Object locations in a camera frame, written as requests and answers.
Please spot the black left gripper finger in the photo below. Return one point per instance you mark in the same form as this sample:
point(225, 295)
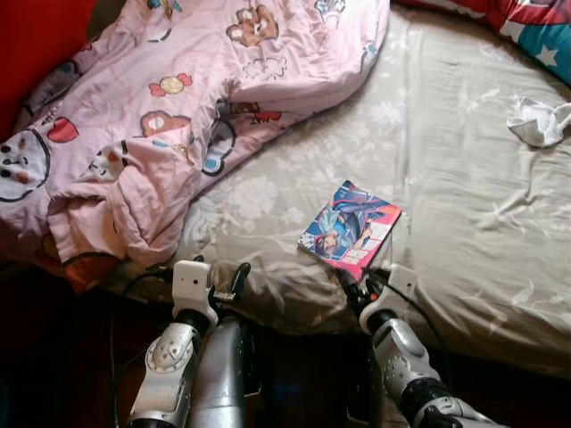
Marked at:
point(241, 278)

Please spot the colourful comic book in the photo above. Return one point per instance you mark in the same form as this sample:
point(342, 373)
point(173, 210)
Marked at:
point(352, 227)

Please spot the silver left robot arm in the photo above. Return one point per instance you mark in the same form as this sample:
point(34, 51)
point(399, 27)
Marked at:
point(165, 366)

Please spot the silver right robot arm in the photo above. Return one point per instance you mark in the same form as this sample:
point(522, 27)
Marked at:
point(401, 357)

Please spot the beige floral bed sheet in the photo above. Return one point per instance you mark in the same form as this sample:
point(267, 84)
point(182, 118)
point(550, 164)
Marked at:
point(446, 178)

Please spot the pink cartoon print quilt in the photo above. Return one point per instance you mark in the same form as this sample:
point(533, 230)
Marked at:
point(294, 53)

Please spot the white crumpled towel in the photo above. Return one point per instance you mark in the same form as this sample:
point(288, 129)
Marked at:
point(540, 125)

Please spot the colourful star print pillow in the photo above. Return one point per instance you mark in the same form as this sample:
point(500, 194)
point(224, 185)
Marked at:
point(544, 45)

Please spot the red sofa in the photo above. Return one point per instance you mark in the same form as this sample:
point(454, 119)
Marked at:
point(36, 45)

